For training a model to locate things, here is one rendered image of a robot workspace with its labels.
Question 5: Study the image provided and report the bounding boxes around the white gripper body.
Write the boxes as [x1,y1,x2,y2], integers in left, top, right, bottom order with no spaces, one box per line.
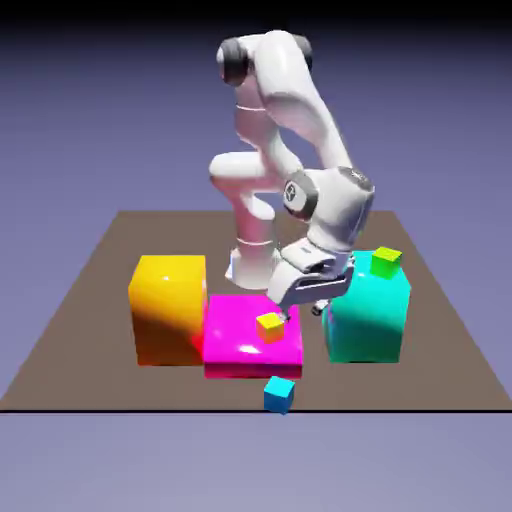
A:
[266,258,356,314]

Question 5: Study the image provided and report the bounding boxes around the large orange box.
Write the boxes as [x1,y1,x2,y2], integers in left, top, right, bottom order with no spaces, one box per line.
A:
[127,254,208,367]

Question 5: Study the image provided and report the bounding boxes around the large teal box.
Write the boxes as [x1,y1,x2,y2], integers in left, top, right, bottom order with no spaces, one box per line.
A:
[321,250,412,364]

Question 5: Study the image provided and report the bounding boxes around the small yellow cube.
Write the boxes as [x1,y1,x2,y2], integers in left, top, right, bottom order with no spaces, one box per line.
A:
[255,312,286,345]

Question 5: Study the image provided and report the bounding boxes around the large magenta box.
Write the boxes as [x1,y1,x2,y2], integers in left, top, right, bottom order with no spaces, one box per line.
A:
[202,294,304,380]

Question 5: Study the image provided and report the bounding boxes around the small blue cube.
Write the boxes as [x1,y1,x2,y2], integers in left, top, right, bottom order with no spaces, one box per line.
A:
[263,375,296,416]

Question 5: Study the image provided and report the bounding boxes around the small green cube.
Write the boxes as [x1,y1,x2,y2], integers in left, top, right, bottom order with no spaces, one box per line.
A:
[369,246,403,280]

